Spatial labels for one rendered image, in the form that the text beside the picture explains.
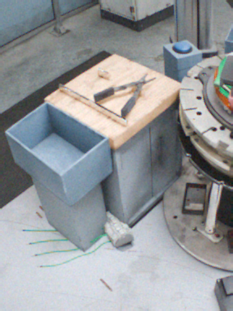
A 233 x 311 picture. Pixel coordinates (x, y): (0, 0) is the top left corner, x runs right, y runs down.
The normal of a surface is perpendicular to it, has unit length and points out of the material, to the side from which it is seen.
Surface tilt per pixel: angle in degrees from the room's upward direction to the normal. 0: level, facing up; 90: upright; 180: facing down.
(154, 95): 0
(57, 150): 0
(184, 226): 0
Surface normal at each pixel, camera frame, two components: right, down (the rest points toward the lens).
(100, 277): -0.09, -0.69
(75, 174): 0.72, 0.46
